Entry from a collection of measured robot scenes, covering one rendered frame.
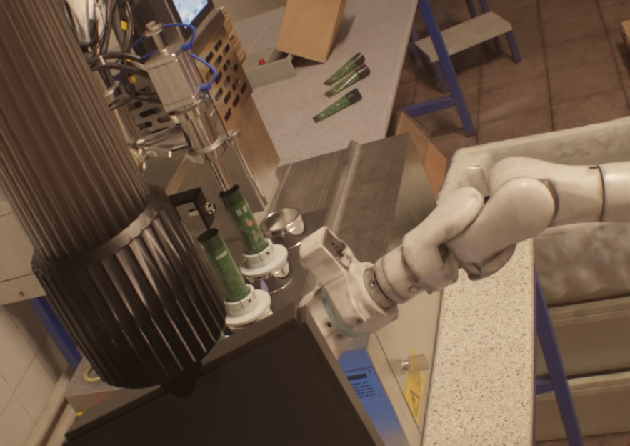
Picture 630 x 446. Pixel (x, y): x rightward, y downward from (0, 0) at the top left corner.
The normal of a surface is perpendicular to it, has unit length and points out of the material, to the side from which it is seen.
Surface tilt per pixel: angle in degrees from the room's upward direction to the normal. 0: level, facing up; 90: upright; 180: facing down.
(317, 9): 90
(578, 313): 90
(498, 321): 0
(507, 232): 93
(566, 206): 85
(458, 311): 0
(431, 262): 71
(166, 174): 0
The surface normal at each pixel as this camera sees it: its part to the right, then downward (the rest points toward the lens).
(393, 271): -0.59, -0.10
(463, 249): -0.35, 0.62
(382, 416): -0.17, 0.51
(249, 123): 0.91, -0.23
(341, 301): -0.48, 0.09
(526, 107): -0.36, -0.82
